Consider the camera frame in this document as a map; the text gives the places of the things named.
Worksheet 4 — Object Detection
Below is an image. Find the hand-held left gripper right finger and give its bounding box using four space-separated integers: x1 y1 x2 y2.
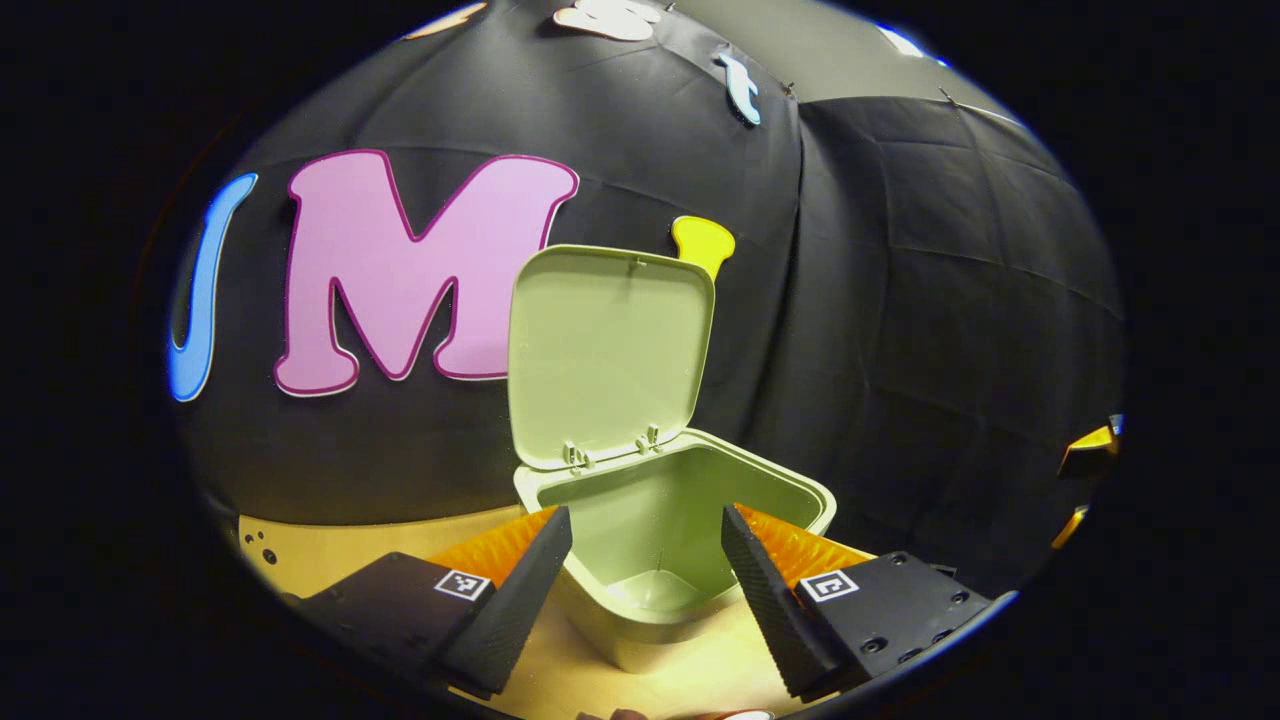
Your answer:
720 503 993 703

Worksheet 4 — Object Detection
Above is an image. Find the pale green desktop garbage bin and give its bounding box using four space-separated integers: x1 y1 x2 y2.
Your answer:
508 243 838 674

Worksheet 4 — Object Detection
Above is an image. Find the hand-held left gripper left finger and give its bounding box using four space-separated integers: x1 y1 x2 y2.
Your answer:
285 505 574 699

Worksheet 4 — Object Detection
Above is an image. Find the black backdrop cloth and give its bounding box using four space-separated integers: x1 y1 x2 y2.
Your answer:
170 0 1126 601

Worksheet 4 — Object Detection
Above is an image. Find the wooden desktop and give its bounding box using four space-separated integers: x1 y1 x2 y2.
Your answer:
238 505 881 720

